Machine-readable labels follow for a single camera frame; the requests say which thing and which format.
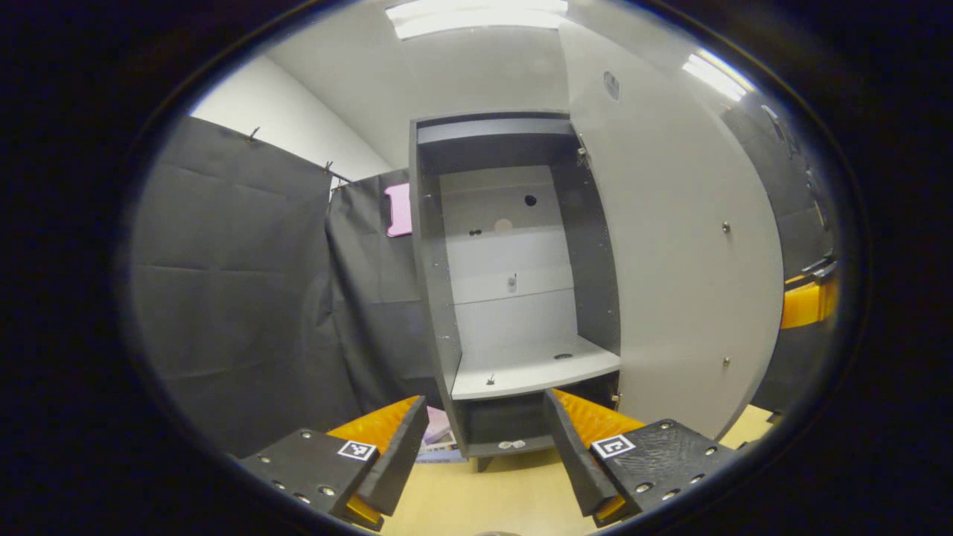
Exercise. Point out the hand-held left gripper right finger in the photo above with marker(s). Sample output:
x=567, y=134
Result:
x=573, y=458

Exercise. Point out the long ceiling light strip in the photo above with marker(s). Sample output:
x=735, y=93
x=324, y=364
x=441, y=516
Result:
x=715, y=74

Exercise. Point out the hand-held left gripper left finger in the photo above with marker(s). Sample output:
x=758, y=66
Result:
x=402, y=461

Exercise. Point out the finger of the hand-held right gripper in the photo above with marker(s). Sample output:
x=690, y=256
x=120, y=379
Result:
x=808, y=305

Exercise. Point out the blue cover book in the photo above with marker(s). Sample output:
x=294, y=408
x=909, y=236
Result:
x=443, y=459

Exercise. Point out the grey cabinet door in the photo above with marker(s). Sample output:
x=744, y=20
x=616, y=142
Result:
x=670, y=260

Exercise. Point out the large ceiling light panel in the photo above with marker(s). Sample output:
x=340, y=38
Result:
x=476, y=16

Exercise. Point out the dark grey cabinet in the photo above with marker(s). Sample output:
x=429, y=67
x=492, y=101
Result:
x=514, y=313

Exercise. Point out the black backdrop cloth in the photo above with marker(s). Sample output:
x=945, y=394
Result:
x=246, y=298

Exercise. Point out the white cover book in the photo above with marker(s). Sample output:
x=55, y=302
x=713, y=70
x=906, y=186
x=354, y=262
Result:
x=445, y=447

